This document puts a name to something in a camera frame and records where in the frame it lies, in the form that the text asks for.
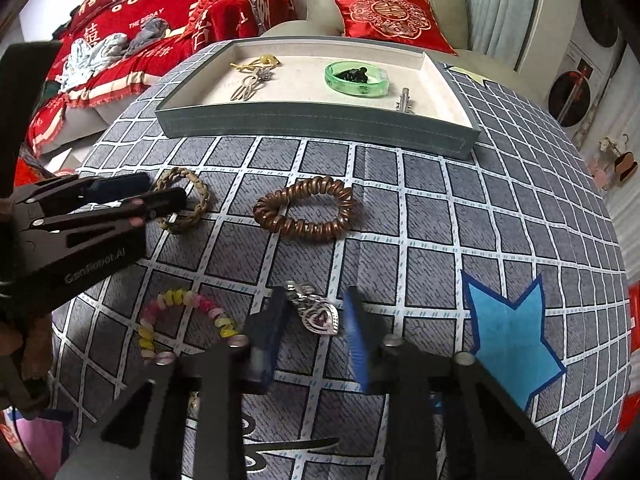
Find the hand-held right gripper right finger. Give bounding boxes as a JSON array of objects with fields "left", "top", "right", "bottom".
[{"left": 343, "top": 286, "right": 572, "bottom": 480}]

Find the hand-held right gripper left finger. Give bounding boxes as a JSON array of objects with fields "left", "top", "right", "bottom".
[{"left": 60, "top": 287, "right": 292, "bottom": 480}]

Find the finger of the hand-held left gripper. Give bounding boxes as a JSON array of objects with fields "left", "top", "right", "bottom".
[
  {"left": 15, "top": 172, "right": 152, "bottom": 211},
  {"left": 35, "top": 187, "right": 189, "bottom": 242}
]

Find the braided rope bracelet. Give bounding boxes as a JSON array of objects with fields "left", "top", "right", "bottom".
[{"left": 151, "top": 167, "right": 212, "bottom": 234}]

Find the silver heart pendant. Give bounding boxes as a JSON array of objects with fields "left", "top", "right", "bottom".
[{"left": 284, "top": 280, "right": 354, "bottom": 337}]

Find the silver charm keychain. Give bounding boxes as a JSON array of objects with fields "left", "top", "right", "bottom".
[{"left": 230, "top": 68, "right": 275, "bottom": 103}]

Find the grey jewelry tray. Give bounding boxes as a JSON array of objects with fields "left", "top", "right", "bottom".
[{"left": 153, "top": 36, "right": 482, "bottom": 162}]

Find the green translucent bangle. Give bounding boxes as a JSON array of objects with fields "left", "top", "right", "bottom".
[{"left": 324, "top": 60, "right": 392, "bottom": 99}]

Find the person's left hand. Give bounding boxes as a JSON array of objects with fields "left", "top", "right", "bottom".
[{"left": 0, "top": 310, "right": 53, "bottom": 401}]

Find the pile of grey clothes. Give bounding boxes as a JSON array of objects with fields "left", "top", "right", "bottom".
[{"left": 56, "top": 17, "right": 172, "bottom": 95}]

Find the sofa with red blanket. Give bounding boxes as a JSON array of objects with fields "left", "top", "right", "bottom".
[{"left": 25, "top": 0, "right": 297, "bottom": 157}]

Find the red plastic stool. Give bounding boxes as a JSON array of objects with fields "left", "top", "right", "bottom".
[{"left": 617, "top": 280, "right": 640, "bottom": 433}]

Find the red embroidered cushion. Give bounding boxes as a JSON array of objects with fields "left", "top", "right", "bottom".
[{"left": 331, "top": 0, "right": 459, "bottom": 57}]

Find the slipper rack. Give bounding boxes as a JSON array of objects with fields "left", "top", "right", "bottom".
[{"left": 586, "top": 132, "right": 639, "bottom": 192}]

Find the white washing machine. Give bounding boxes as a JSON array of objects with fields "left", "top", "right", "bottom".
[
  {"left": 575, "top": 0, "right": 626, "bottom": 51},
  {"left": 546, "top": 42, "right": 626, "bottom": 148}
]

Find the pastel bead bracelet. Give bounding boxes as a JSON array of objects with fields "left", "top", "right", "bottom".
[{"left": 138, "top": 288, "right": 249, "bottom": 367}]

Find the brown spiral hair tie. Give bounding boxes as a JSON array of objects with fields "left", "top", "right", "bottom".
[{"left": 252, "top": 177, "right": 354, "bottom": 243}]

